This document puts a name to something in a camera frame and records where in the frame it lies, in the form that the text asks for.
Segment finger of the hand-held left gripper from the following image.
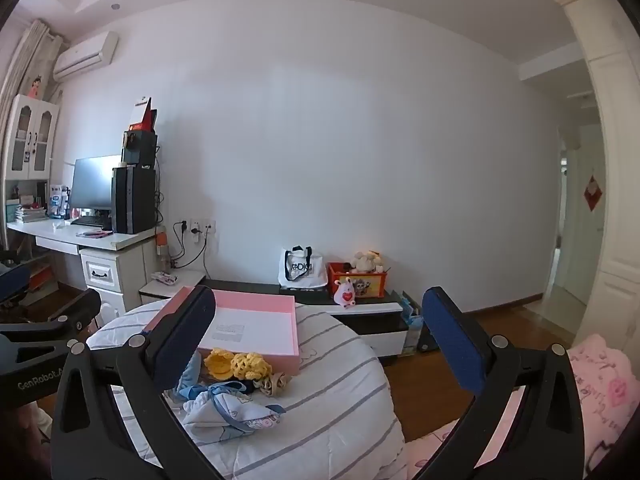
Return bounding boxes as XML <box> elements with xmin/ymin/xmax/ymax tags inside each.
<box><xmin>0</xmin><ymin>260</ymin><xmax>32</xmax><ymax>308</ymax></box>
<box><xmin>0</xmin><ymin>287</ymin><xmax>103</xmax><ymax>354</ymax></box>

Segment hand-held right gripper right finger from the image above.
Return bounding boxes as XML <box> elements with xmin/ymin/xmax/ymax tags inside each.
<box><xmin>414</xmin><ymin>286</ymin><xmax>587</xmax><ymax>480</ymax></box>

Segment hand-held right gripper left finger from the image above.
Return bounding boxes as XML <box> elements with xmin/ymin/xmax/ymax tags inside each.
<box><xmin>50</xmin><ymin>285</ymin><xmax>236</xmax><ymax>480</ymax></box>

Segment pink cardboard box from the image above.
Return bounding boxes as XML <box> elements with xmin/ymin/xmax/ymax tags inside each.
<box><xmin>141</xmin><ymin>285</ymin><xmax>301</xmax><ymax>377</ymax></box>

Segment white blue baby cloth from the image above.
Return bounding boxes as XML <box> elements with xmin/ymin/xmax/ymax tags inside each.
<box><xmin>180</xmin><ymin>382</ymin><xmax>287</xmax><ymax>436</ymax></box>

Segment beige cloth bundle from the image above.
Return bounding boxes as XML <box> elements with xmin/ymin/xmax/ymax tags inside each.
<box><xmin>252</xmin><ymin>371</ymin><xmax>293</xmax><ymax>398</ymax></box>

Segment dark bathroom scale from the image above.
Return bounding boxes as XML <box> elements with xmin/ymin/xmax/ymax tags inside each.
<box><xmin>417</xmin><ymin>327</ymin><xmax>441</xmax><ymax>353</ymax></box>

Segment orange storage box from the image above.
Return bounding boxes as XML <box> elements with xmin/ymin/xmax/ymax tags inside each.
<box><xmin>27</xmin><ymin>262</ymin><xmax>57</xmax><ymax>291</ymax></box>

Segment white desk drawer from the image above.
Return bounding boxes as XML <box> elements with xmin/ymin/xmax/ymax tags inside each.
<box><xmin>82</xmin><ymin>255</ymin><xmax>123</xmax><ymax>288</ymax></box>

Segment blue packets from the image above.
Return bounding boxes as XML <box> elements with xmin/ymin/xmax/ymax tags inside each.
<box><xmin>400</xmin><ymin>290</ymin><xmax>426</xmax><ymax>356</ymax></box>

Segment white desk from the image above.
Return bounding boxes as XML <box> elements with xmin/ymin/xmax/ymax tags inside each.
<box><xmin>6</xmin><ymin>217</ymin><xmax>166</xmax><ymax>321</ymax></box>

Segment low white side table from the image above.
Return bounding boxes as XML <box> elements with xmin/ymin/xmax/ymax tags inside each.
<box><xmin>139</xmin><ymin>269</ymin><xmax>206</xmax><ymax>306</ymax></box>

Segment black white media cabinet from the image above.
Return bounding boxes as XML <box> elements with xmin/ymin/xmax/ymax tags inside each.
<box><xmin>200</xmin><ymin>277</ymin><xmax>408</xmax><ymax>356</ymax></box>

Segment blue white packet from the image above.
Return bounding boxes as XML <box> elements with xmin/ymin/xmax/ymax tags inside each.
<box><xmin>49</xmin><ymin>184</ymin><xmax>72</xmax><ymax>220</ymax></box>

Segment orange toy box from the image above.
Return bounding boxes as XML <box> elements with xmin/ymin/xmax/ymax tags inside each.
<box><xmin>326</xmin><ymin>261</ymin><xmax>390</xmax><ymax>301</ymax></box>

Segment pink plush toy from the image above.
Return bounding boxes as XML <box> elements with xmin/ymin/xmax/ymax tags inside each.
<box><xmin>334</xmin><ymin>276</ymin><xmax>358</xmax><ymax>308</ymax></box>

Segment black computer tower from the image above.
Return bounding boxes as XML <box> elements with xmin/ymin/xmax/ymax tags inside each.
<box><xmin>111</xmin><ymin>165</ymin><xmax>157</xmax><ymax>235</ymax></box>

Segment cream plush toy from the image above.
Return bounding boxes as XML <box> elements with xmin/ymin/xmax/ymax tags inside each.
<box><xmin>348</xmin><ymin>250</ymin><xmax>383</xmax><ymax>275</ymax></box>

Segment black computer monitor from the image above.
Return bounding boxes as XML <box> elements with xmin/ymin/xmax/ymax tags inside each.
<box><xmin>69</xmin><ymin>155</ymin><xmax>122</xmax><ymax>216</ymax></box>

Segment white striped quilt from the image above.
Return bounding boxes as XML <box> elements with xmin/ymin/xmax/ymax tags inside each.
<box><xmin>86</xmin><ymin>305</ymin><xmax>406</xmax><ymax>480</ymax></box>

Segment white tote bag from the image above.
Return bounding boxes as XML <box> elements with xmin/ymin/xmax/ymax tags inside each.
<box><xmin>278</xmin><ymin>246</ymin><xmax>328</xmax><ymax>289</ymax></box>

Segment white glass door cabinet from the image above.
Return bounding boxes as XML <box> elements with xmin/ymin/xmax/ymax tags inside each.
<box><xmin>0</xmin><ymin>94</ymin><xmax>61</xmax><ymax>183</ymax></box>

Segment pink floral blanket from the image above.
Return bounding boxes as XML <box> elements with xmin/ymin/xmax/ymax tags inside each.
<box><xmin>405</xmin><ymin>332</ymin><xmax>633</xmax><ymax>480</ymax></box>

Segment black box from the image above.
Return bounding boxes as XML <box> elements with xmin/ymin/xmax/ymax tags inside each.
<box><xmin>122</xmin><ymin>130</ymin><xmax>158</xmax><ymax>167</ymax></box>

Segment red white box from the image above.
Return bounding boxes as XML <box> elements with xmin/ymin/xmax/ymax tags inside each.
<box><xmin>127</xmin><ymin>96</ymin><xmax>158</xmax><ymax>132</ymax></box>

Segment red door decoration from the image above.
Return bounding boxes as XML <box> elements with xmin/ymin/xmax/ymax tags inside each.
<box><xmin>583</xmin><ymin>174</ymin><xmax>604</xmax><ymax>212</ymax></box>

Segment beige curtain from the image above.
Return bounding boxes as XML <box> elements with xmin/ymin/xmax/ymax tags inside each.
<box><xmin>0</xmin><ymin>20</ymin><xmax>66</xmax><ymax>111</ymax></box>

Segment white air conditioner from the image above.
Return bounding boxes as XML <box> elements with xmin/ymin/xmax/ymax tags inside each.
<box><xmin>52</xmin><ymin>31</ymin><xmax>120</xmax><ymax>82</ymax></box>

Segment black power cable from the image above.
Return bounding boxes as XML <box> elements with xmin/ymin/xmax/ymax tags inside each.
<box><xmin>172</xmin><ymin>222</ymin><xmax>208</xmax><ymax>268</ymax></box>

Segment white wall sockets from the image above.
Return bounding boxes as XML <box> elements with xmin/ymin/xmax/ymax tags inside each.
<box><xmin>177</xmin><ymin>218</ymin><xmax>217</xmax><ymax>236</ymax></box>

